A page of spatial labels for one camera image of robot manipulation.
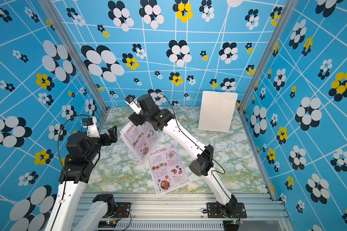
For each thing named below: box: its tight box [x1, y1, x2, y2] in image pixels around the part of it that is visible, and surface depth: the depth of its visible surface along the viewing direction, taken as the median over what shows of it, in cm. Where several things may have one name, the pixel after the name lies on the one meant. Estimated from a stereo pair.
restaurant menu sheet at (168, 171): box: [147, 144, 191, 197], surface depth 89 cm
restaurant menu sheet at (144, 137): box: [120, 121, 161, 161], surface depth 85 cm
